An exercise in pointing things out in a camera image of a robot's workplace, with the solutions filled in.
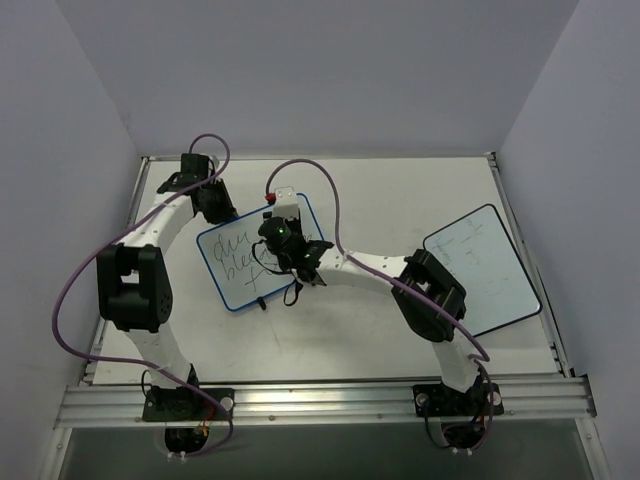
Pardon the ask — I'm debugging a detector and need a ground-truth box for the blue framed whiteboard with writing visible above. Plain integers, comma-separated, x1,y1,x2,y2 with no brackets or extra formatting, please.
196,205,294,312

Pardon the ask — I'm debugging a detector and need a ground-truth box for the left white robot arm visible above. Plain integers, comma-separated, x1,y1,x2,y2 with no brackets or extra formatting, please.
96,153,237,419

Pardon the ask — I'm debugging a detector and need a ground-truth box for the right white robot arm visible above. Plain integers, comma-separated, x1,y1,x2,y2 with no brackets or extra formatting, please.
258,213,484,413

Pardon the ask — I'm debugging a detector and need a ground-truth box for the black framed whiteboard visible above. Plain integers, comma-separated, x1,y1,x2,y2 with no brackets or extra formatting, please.
423,204,542,336

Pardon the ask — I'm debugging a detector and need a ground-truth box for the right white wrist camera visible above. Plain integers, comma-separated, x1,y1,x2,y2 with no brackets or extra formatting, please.
266,186,300,221

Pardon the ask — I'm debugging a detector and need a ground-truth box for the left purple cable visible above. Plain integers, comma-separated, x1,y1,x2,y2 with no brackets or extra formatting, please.
51,133,236,457

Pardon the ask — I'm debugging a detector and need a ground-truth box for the purple cable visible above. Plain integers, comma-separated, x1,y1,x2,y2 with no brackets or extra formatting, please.
51,133,236,457
264,159,504,454

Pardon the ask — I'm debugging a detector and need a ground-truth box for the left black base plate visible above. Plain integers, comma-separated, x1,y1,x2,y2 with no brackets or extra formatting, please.
142,386,235,422

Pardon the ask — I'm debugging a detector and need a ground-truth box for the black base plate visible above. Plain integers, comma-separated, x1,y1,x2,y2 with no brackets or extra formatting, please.
412,383,490,418
142,386,235,422

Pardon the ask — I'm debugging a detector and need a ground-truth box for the aluminium mounting rail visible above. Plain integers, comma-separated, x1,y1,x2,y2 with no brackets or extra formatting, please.
55,375,596,428

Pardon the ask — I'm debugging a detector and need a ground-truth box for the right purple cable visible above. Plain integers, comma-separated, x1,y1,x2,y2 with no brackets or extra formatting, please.
264,159,504,454

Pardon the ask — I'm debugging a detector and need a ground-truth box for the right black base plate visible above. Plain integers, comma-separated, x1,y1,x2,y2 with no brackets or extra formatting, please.
412,383,490,418

